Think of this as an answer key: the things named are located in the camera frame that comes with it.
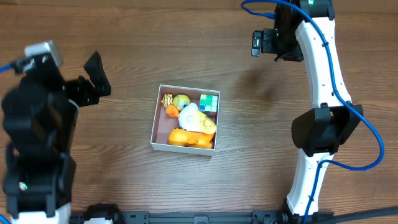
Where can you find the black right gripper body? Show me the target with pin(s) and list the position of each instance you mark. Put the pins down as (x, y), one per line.
(268, 41)

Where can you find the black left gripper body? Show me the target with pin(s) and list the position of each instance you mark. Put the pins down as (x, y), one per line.
(80, 91)

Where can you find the round yellow cookie toy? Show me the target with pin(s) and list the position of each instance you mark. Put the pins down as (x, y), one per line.
(167, 100)

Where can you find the white box pink interior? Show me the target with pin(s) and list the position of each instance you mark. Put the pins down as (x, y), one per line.
(163, 125)

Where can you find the yellow one-eyed ball toy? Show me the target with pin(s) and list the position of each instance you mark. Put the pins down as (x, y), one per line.
(180, 101)

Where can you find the colourful puzzle cube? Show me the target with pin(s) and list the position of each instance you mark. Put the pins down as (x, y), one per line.
(208, 104)

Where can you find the orange dinosaur figure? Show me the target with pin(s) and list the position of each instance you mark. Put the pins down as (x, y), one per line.
(181, 137)

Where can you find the white plush duck toy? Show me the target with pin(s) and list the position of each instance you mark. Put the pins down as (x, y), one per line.
(192, 119)

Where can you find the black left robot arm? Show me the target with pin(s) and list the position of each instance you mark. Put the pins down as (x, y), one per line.
(40, 116)

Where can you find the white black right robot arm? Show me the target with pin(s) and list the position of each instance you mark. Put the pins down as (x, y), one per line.
(305, 31)

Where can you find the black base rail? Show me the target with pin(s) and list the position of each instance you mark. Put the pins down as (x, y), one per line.
(256, 216)

